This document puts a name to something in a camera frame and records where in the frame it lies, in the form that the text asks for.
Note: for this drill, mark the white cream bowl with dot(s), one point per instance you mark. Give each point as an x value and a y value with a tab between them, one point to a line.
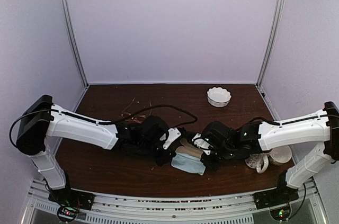
280	155

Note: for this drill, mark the white patterned mug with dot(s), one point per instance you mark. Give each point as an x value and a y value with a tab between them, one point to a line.
259	162

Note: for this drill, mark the aluminium right corner post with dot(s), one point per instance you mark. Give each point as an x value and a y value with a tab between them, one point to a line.
271	41

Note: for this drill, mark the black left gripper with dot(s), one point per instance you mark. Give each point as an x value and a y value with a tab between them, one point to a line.
160	160

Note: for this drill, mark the aluminium left corner post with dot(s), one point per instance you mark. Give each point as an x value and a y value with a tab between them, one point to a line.
73	42

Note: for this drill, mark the light blue cloth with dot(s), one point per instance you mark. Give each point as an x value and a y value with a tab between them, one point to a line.
188	163

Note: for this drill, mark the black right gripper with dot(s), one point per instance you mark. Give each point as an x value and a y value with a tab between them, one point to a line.
212	166

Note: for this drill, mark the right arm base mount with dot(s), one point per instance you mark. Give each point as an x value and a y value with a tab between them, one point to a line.
279	199

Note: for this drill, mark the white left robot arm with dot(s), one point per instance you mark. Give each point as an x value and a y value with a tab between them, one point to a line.
45	119

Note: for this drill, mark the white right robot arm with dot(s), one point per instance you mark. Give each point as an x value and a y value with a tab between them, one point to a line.
222	143

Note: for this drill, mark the black woven glasses case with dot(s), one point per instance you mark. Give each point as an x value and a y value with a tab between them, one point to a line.
187	148

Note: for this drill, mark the white scalloped ceramic dish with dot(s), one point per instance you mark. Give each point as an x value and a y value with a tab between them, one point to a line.
218	96

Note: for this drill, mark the aluminium front frame rail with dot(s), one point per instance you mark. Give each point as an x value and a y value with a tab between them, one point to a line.
233	208

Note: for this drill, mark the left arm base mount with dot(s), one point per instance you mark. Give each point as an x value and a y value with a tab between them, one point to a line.
70	202

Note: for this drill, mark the aluminium corner post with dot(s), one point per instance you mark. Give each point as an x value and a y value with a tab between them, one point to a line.
73	42
271	41

